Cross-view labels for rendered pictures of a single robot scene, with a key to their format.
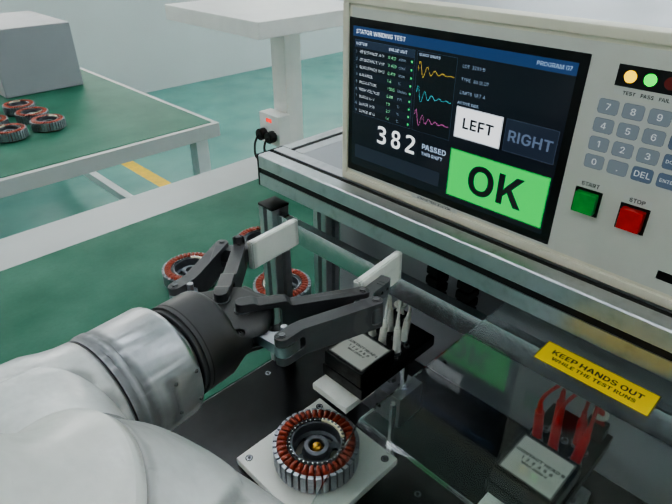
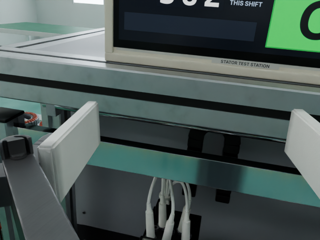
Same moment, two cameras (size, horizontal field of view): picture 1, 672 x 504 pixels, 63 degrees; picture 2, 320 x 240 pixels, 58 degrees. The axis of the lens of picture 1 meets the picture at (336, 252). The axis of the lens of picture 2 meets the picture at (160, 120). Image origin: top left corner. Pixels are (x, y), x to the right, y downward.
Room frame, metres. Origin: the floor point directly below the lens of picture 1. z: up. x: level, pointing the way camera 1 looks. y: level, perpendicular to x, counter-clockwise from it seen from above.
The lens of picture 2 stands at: (0.35, 0.11, 1.18)
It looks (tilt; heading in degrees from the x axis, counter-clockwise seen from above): 23 degrees down; 326
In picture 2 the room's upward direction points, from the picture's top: 4 degrees clockwise
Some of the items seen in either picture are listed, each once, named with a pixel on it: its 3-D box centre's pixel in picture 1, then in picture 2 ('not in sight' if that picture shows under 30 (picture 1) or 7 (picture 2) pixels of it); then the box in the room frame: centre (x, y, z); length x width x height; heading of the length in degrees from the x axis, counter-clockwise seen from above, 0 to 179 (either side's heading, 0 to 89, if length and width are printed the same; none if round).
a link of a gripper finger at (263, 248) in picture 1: (274, 242); (75, 144); (0.49, 0.06, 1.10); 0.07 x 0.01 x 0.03; 143
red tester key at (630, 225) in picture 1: (631, 219); not in sight; (0.39, -0.24, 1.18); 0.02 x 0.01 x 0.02; 45
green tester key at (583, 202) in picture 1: (585, 202); not in sight; (0.42, -0.21, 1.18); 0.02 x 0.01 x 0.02; 45
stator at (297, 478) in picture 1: (316, 448); not in sight; (0.47, 0.03, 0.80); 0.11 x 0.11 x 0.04
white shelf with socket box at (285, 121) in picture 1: (274, 99); not in sight; (1.44, 0.16, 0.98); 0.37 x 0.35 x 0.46; 45
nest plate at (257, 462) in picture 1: (317, 461); not in sight; (0.47, 0.02, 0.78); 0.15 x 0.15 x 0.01; 45
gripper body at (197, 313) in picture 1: (217, 326); not in sight; (0.34, 0.09, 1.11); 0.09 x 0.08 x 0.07; 143
